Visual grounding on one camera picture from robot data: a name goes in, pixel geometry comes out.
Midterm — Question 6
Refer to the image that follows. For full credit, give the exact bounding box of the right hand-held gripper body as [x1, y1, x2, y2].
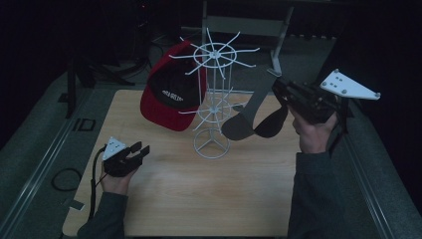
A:
[289, 69, 382, 125]

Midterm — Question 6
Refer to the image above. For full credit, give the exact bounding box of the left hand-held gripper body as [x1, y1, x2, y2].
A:
[102, 135, 144, 178]

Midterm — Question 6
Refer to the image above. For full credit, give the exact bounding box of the white wire display rack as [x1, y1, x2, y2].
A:
[168, 27, 261, 160]

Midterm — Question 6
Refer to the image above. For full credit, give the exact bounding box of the person's left hand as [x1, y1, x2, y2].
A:
[100, 164, 139, 196]

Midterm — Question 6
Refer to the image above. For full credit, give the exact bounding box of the person's right hand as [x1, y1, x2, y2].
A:
[292, 105, 339, 154]

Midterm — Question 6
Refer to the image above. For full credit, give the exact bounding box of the red and black cap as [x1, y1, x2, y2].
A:
[139, 40, 209, 132]

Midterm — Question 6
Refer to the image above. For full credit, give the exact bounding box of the black floor stand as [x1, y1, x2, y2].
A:
[64, 55, 137, 120]

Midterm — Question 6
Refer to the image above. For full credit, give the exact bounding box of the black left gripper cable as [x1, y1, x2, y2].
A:
[87, 145, 111, 221]

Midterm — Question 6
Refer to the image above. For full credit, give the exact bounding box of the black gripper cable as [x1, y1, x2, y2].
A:
[326, 97, 350, 157]
[87, 145, 111, 221]

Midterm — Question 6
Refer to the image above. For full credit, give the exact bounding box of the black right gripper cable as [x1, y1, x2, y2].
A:
[326, 97, 350, 157]

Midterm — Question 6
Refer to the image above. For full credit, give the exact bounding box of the black cable coil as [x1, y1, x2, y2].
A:
[50, 167, 84, 193]

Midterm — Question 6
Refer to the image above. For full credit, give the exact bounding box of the grey metal table frame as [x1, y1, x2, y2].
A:
[199, 0, 297, 78]

